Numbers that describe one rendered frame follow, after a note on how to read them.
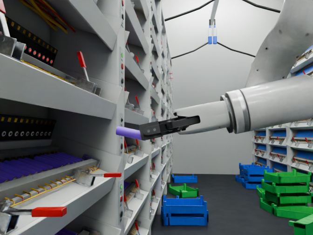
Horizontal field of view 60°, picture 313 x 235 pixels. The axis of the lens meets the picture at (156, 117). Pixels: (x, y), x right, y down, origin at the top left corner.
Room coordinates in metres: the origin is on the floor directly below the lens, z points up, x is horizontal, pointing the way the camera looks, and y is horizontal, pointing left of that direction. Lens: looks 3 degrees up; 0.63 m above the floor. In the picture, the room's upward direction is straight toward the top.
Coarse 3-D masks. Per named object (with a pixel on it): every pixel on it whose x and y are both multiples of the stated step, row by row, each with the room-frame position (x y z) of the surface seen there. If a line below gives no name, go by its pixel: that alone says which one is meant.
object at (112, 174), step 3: (90, 171) 0.58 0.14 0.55; (90, 174) 0.57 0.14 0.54; (93, 174) 0.57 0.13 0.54; (96, 174) 0.57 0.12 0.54; (99, 174) 0.57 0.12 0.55; (102, 174) 0.57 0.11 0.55; (105, 174) 0.56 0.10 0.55; (108, 174) 0.56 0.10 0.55; (111, 174) 0.56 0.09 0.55; (114, 174) 0.56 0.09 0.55; (117, 174) 0.56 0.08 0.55; (120, 174) 0.56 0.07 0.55; (105, 177) 0.56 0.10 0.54; (108, 177) 0.56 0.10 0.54
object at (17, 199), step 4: (92, 168) 0.70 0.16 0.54; (96, 168) 0.73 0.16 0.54; (72, 176) 0.58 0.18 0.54; (64, 180) 0.53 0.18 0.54; (68, 180) 0.55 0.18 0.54; (52, 184) 0.49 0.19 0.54; (60, 184) 0.52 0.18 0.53; (40, 188) 0.45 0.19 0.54; (48, 188) 0.47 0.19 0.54; (32, 192) 0.42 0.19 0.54; (36, 192) 0.43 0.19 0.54; (40, 192) 0.45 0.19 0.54; (24, 196) 0.40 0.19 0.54; (28, 196) 0.41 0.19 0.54; (32, 196) 0.42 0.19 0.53; (16, 200) 0.38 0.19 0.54; (20, 200) 0.39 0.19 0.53; (12, 204) 0.37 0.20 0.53
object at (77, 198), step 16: (0, 144) 0.53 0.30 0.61; (16, 144) 0.58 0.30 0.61; (32, 144) 0.65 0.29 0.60; (48, 144) 0.73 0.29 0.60; (64, 144) 0.76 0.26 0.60; (80, 144) 0.76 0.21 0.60; (112, 160) 0.75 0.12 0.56; (48, 192) 0.46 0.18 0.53; (64, 192) 0.49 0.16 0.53; (80, 192) 0.51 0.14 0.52; (96, 192) 0.60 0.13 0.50; (16, 208) 0.37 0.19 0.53; (32, 208) 0.38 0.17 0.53; (80, 208) 0.52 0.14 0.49; (32, 224) 0.34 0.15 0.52; (48, 224) 0.39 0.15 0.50; (64, 224) 0.46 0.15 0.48
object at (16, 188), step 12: (60, 168) 0.54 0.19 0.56; (72, 168) 0.57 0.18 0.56; (84, 168) 0.65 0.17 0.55; (12, 180) 0.40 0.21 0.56; (24, 180) 0.41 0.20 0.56; (36, 180) 0.43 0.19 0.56; (48, 180) 0.48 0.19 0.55; (60, 180) 0.50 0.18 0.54; (72, 180) 0.54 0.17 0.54; (0, 192) 0.35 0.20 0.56; (12, 192) 0.38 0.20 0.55; (24, 192) 0.40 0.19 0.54
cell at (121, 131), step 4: (116, 128) 0.55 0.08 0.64; (120, 128) 0.55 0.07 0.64; (124, 128) 0.55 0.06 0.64; (128, 128) 0.55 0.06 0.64; (116, 132) 0.55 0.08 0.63; (120, 132) 0.55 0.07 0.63; (124, 132) 0.55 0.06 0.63; (128, 132) 0.54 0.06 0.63; (132, 132) 0.54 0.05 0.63; (136, 132) 0.54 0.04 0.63; (124, 136) 0.55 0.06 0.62; (128, 136) 0.55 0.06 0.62; (132, 136) 0.55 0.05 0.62; (136, 136) 0.54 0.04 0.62; (140, 136) 0.54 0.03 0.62; (144, 140) 0.55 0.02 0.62
